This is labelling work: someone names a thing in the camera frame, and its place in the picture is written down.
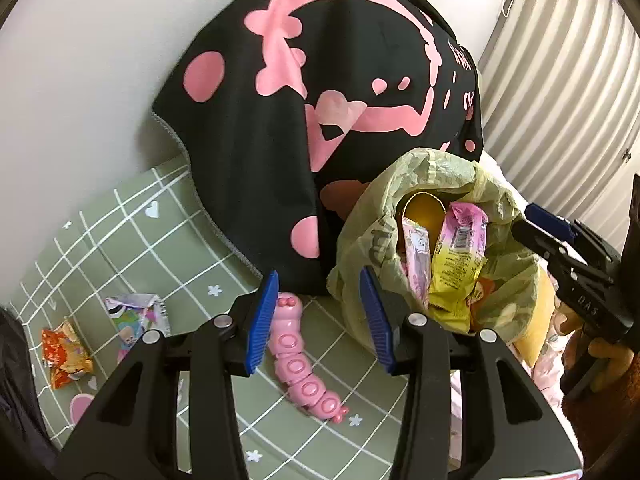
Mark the purple yellow snack wrapper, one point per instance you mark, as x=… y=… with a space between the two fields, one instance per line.
x=452 y=270

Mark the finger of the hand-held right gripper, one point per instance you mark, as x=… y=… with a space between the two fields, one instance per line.
x=535 y=240
x=547 y=220

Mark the black pink printed cloth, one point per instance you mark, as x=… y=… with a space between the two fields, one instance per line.
x=280 y=160

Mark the orange candy wrapper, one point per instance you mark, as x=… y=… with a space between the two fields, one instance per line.
x=65 y=355

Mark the yellow plush pillow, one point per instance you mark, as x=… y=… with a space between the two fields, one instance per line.
x=540 y=325

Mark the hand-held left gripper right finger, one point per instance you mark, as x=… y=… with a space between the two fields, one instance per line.
x=377 y=325

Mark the pink caterpillar toy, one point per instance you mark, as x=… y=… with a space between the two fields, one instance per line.
x=295 y=360

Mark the striped curtain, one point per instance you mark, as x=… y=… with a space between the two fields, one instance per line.
x=565 y=85

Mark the cartoon printed packet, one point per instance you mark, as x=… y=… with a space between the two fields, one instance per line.
x=137 y=317

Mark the green grid mat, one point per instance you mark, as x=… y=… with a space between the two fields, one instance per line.
x=150 y=240

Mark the instant noodle bowl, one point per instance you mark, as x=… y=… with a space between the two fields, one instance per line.
x=425 y=210

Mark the yellow-green plastic bag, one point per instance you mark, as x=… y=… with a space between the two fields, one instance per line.
x=365 y=240

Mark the dark cloth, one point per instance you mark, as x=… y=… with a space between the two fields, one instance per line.
x=20 y=395

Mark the pink cartoon wrapper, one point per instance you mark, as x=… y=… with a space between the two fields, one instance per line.
x=417 y=260

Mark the person's right hand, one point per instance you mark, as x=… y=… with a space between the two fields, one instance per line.
x=612 y=357

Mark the person's right forearm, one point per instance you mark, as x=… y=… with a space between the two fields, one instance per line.
x=600 y=425

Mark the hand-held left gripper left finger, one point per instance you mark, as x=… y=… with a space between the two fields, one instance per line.
x=262 y=320

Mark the orange snack wrapper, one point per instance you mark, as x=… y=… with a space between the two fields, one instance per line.
x=485 y=292

